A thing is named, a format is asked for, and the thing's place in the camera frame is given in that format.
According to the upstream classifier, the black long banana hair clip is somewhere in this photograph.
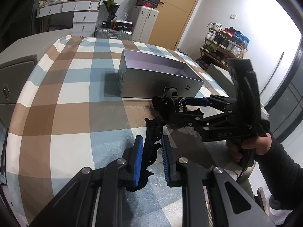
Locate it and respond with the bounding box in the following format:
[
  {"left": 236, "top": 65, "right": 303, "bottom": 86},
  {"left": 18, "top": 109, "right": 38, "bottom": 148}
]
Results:
[{"left": 126, "top": 117, "right": 166, "bottom": 192}]

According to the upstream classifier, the black claw hair clip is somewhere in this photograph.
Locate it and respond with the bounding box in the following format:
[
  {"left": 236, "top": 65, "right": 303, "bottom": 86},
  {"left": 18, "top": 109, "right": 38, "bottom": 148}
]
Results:
[{"left": 152, "top": 87, "right": 182, "bottom": 120}]

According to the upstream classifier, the wooden bedroom door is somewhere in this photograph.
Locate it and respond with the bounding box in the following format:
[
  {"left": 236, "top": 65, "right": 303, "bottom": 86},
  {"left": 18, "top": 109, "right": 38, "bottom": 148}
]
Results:
[{"left": 148, "top": 0, "right": 198, "bottom": 50}]

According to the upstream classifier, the person's right hand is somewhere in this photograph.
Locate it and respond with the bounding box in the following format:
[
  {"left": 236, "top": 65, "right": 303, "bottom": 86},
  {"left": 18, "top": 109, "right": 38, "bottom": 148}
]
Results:
[{"left": 226, "top": 133, "right": 272, "bottom": 162}]

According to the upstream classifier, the wooden shoe rack with shoes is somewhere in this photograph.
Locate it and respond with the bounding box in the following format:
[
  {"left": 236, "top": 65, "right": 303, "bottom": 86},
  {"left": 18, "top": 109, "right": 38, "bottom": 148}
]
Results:
[{"left": 196, "top": 22, "right": 250, "bottom": 70}]

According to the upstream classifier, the grey open cardboard box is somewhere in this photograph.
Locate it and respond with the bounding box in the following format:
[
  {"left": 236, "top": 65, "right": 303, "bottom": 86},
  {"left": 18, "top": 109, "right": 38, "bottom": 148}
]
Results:
[{"left": 118, "top": 49, "right": 204, "bottom": 99}]

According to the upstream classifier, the plaid checkered bed sheet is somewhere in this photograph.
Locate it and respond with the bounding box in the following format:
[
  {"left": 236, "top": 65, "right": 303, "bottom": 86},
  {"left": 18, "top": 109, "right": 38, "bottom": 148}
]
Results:
[{"left": 6, "top": 35, "right": 226, "bottom": 226}]

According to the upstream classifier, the white upright suitcase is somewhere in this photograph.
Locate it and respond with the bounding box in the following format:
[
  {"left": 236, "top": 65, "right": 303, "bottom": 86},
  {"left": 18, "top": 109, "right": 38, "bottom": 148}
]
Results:
[{"left": 128, "top": 6, "right": 159, "bottom": 43}]

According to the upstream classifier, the red black box on suitcase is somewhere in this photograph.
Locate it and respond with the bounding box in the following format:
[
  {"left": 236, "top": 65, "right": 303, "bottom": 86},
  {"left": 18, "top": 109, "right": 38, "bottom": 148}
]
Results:
[{"left": 111, "top": 20, "right": 133, "bottom": 32}]

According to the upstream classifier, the silver aluminium suitcase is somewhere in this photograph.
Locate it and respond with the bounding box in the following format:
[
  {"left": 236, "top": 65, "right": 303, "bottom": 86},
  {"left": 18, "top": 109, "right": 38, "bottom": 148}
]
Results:
[{"left": 94, "top": 28, "right": 133, "bottom": 40}]

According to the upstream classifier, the white drawer desk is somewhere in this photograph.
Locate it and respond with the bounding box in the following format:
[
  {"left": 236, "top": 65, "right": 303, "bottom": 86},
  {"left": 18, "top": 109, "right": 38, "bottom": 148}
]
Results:
[{"left": 37, "top": 0, "right": 100, "bottom": 37}]

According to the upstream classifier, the black bead spiral hair tie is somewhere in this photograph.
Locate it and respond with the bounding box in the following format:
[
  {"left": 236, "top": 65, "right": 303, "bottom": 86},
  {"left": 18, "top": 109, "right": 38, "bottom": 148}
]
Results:
[{"left": 176, "top": 96, "right": 189, "bottom": 113}]

